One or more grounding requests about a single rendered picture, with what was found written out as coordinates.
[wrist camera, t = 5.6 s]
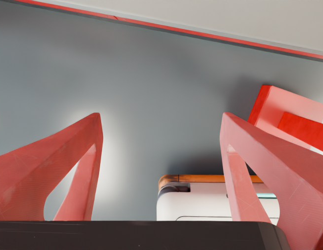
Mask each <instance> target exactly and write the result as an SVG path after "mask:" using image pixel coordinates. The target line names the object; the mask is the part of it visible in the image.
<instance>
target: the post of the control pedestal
mask: <svg viewBox="0 0 323 250"><path fill-rule="evenodd" d="M277 128H278V129H279V130H281V131H283V132H285V133H287V134H289V135H291V136H293V137H295V138H297V139H299V140H301V141H303V142H305V143H306V144H308V145H310V146H312V147H314V148H316V149H318V150H320V151H322V152H323V124H322V123H319V122H316V121H313V120H310V119H307V118H304V117H300V116H297V115H294V114H291V113H288V112H284V113H283V115H282V118H281V120H280V122H279V125H278V127H277Z"/></svg>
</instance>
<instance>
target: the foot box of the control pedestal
mask: <svg viewBox="0 0 323 250"><path fill-rule="evenodd" d="M284 112H288V113H291V114H294V115H297V116H300V117H304V118H307V119H310V120H313V121H316V122H319V123H322V122H323V104H322V103H319V102H316V101H314V100H311V99H308V98H305V97H303V96H300V95H297V94H294V93H291V92H289V91H286V90H283V89H280V88H278V87H275V86H272V85H262V86H261V89H260V91H259V94H258V96H257V98H256V101H255V103H254V106H253V108H252V111H251V113H250V115H249V118H248V120H247V122H249V123H250V124H252V125H254V126H256V127H258V128H260V129H261V130H263V131H265V132H267V133H269V134H272V135H274V136H277V137H279V138H282V139H284V140H287V141H289V142H292V143H294V144H297V145H299V146H302V147H304V148H307V149H310V148H311V146H310V145H308V144H306V143H305V142H303V141H301V140H299V139H297V138H295V137H293V136H291V135H289V134H287V133H285V132H283V131H281V130H279V129H278V128H277V127H278V125H279V122H280V120H281V118H282V115H283V113H284Z"/></svg>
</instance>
